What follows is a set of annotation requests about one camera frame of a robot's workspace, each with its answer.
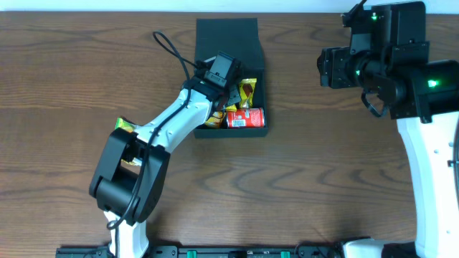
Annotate yellow peanut butter snack packet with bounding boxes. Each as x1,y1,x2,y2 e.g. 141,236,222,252
225,104,237,112

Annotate red soda can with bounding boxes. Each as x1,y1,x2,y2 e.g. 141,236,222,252
227,107,265,128

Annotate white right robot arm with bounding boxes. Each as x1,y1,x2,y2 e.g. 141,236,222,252
317,1,458,257

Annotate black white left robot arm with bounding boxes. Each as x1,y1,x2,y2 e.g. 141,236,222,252
89,77,237,257

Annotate yellow chocolate cake packet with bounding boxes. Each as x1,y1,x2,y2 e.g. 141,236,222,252
122,158,142,166
239,78,257,109

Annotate green pandan cake packet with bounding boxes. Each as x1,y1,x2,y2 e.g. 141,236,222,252
115,117,138,133

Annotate yellow cracker snack packet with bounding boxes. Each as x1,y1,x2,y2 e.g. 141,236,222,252
204,111,226,128

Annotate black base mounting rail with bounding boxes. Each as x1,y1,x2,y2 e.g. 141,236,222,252
55,244,417,258

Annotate black open gift box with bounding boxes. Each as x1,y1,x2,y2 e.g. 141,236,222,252
194,18,268,118

